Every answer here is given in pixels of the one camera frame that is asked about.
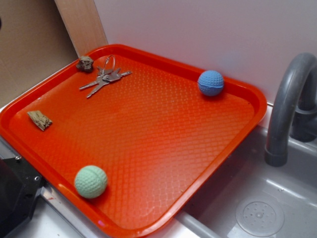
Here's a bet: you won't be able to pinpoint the silver keys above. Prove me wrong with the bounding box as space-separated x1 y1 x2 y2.
79 55 132 99

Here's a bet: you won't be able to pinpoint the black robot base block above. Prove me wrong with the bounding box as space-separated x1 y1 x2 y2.
0 158 44 238

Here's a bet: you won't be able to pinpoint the orange plastic tray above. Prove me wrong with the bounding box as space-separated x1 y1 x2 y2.
0 45 266 238

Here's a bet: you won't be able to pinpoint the blue dimpled ball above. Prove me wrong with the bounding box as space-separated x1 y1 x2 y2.
198 70 224 97

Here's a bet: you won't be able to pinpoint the brown rock chunk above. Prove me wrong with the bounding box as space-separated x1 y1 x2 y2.
76 56 94 72

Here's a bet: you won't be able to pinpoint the green dimpled ball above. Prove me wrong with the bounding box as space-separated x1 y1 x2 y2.
74 165 108 199

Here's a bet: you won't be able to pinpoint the flat wood bark piece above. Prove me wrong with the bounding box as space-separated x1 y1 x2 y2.
27 110 53 131

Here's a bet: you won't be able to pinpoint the grey plastic sink basin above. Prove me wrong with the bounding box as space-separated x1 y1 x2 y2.
176 126 317 238

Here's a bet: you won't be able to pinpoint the light wooden board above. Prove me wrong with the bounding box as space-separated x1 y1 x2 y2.
55 0 108 56

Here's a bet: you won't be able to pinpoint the grey curved faucet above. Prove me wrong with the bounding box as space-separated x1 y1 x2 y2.
264 53 317 167

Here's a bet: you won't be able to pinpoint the round sink drain cover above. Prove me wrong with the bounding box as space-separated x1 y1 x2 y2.
235 196 284 238

